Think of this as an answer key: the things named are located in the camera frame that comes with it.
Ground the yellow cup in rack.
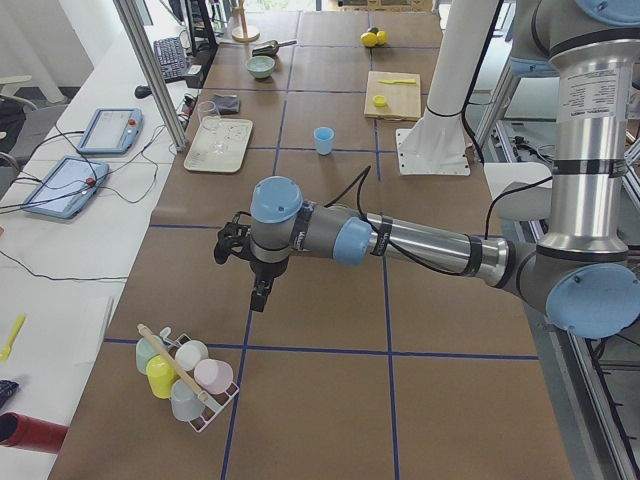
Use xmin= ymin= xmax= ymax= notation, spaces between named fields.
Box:
xmin=146 ymin=355 xmax=179 ymax=399

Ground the grey folded cloth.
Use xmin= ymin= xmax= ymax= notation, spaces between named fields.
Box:
xmin=212 ymin=94 xmax=241 ymax=115

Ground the near teach pendant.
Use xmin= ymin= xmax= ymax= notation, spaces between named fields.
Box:
xmin=22 ymin=156 xmax=110 ymax=219

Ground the cream bear tray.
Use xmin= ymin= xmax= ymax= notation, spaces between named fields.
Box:
xmin=183 ymin=119 xmax=253 ymax=174

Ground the red cylinder bottle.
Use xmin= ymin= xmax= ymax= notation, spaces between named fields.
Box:
xmin=1 ymin=412 xmax=68 ymax=454

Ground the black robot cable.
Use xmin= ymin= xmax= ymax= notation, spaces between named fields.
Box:
xmin=324 ymin=164 xmax=554 ymax=276

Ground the bamboo cutting board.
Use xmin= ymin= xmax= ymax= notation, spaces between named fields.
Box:
xmin=364 ymin=71 xmax=422 ymax=121

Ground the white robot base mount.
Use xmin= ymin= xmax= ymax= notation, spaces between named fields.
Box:
xmin=396 ymin=0 xmax=502 ymax=176

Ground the white wire cup rack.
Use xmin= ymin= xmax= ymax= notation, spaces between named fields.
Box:
xmin=137 ymin=324 xmax=239 ymax=433

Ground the yellow spatula on desk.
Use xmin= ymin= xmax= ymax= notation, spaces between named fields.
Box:
xmin=0 ymin=314 xmax=26 ymax=362

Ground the far teach pendant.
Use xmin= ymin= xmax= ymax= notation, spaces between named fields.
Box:
xmin=77 ymin=108 xmax=144 ymax=156

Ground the green bowl of ice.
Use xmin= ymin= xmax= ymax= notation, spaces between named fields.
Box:
xmin=245 ymin=55 xmax=276 ymax=80

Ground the yellow lemon slice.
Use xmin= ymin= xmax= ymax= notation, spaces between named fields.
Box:
xmin=372 ymin=95 xmax=388 ymax=108

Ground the black computer mouse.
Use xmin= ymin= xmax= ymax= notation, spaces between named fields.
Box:
xmin=134 ymin=85 xmax=151 ymax=99

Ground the aluminium frame post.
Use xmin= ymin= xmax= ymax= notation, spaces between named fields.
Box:
xmin=113 ymin=0 xmax=187 ymax=152

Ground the pink cup in rack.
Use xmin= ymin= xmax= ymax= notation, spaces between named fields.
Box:
xmin=194 ymin=358 xmax=234 ymax=394

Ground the steel ice scoop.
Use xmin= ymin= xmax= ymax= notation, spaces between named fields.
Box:
xmin=251 ymin=39 xmax=297 ymax=57

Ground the yellow plastic knife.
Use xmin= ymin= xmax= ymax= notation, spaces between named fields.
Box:
xmin=377 ymin=78 xmax=417 ymax=85

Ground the white cup in rack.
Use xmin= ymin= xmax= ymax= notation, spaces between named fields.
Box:
xmin=175 ymin=340 xmax=209 ymax=372

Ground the light blue cup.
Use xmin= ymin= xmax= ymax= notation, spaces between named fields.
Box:
xmin=313 ymin=126 xmax=335 ymax=155

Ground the green cup in rack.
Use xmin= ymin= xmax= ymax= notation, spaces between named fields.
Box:
xmin=135 ymin=338 xmax=157 ymax=375

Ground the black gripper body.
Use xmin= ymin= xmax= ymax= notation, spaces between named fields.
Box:
xmin=250 ymin=258 xmax=289 ymax=291

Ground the clear wine glass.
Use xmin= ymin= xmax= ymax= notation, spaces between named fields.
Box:
xmin=197 ymin=100 xmax=224 ymax=154

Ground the black keyboard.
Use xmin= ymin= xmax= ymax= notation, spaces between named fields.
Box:
xmin=153 ymin=37 xmax=189 ymax=83

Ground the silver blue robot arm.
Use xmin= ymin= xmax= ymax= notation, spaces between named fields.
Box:
xmin=244 ymin=1 xmax=639 ymax=339

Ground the teach pendant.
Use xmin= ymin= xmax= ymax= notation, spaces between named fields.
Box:
xmin=77 ymin=108 xmax=144 ymax=156
xmin=22 ymin=156 xmax=110 ymax=219

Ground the grey cup in rack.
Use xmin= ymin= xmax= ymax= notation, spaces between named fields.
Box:
xmin=170 ymin=379 xmax=205 ymax=422

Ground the wooden cup tree stand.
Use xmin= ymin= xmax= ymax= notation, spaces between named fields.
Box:
xmin=231 ymin=0 xmax=260 ymax=43

